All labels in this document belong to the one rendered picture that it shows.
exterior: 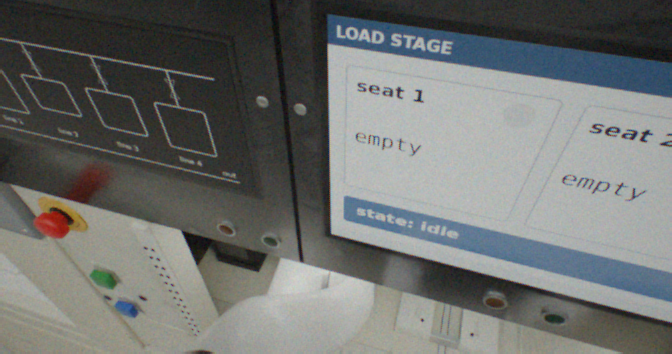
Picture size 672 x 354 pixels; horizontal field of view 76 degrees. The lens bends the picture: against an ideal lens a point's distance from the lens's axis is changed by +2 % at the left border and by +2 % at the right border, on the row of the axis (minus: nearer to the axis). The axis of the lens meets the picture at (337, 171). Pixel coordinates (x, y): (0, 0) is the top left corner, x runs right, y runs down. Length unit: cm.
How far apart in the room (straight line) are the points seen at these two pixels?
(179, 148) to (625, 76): 32
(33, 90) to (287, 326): 34
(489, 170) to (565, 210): 6
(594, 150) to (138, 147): 36
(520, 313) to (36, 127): 49
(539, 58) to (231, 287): 93
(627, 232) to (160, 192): 40
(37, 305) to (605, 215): 117
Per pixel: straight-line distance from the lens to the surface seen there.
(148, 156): 43
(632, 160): 30
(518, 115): 27
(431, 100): 27
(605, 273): 38
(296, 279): 62
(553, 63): 25
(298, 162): 34
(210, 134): 36
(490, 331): 102
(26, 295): 129
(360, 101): 28
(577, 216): 33
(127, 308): 83
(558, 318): 44
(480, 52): 25
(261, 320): 49
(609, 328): 45
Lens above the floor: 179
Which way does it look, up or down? 46 degrees down
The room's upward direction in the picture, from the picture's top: straight up
